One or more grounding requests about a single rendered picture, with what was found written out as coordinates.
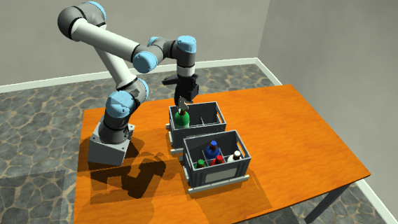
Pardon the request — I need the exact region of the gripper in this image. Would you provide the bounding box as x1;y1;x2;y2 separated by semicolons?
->
174;74;199;113

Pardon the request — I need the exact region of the blue bottle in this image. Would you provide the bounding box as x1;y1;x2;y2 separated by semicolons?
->
205;141;220;160

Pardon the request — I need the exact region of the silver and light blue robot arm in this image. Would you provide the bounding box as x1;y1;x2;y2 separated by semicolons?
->
57;1;196;145

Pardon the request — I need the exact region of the white bottle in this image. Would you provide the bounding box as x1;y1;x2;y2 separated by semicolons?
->
227;151;242;162

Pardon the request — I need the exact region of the green bottle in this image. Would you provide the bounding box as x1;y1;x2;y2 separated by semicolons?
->
194;160;206;169
174;108;189;129

